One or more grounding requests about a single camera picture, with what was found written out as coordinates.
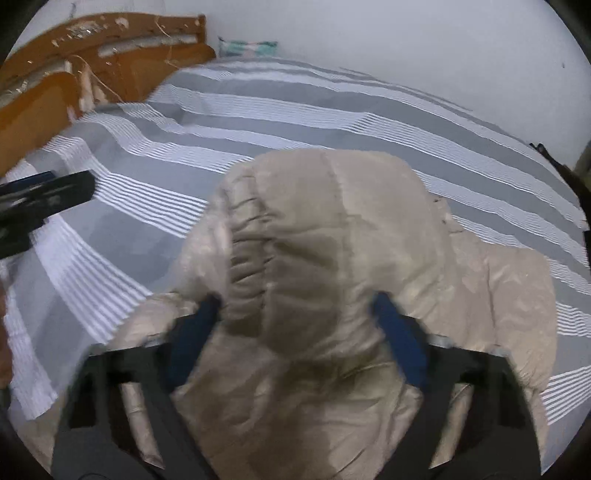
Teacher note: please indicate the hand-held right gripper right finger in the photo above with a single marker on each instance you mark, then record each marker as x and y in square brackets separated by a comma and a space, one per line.
[401, 332]

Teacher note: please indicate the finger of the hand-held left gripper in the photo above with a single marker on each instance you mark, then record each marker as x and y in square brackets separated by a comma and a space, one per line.
[55, 191]

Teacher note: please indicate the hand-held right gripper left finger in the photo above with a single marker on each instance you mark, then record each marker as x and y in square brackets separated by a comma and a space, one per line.
[191, 332]

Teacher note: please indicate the beige puffer jacket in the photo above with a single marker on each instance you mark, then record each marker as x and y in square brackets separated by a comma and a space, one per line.
[323, 240]

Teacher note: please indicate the wooden headboard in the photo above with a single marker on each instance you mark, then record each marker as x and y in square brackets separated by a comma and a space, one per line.
[51, 92]

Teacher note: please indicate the black cloth item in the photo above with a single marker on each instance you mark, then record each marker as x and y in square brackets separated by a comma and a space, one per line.
[565, 173]

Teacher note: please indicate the bed with grey striped sheet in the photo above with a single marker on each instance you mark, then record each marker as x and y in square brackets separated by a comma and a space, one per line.
[277, 115]

